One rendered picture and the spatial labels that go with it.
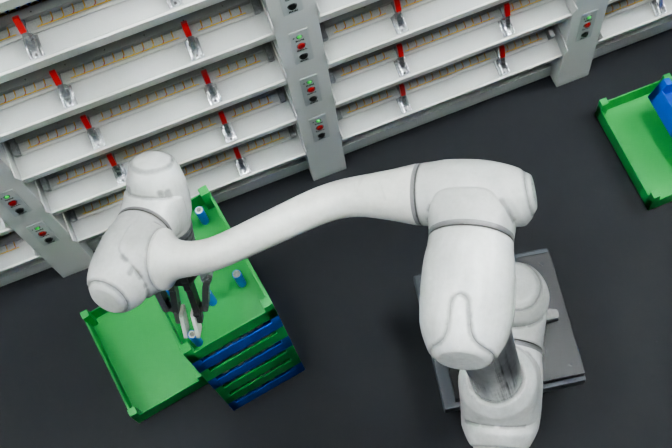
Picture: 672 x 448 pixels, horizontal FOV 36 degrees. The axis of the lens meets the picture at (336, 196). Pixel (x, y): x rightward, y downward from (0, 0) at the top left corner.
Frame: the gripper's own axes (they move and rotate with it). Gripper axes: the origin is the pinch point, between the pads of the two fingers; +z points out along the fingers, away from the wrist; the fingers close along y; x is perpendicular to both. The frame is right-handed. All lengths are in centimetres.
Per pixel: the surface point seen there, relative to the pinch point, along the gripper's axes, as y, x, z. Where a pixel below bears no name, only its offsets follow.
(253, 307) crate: 10.9, 8.3, 5.5
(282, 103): 14, 61, -7
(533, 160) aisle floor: 75, 77, 27
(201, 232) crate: -0.9, 23.4, -1.5
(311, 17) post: 24, 44, -40
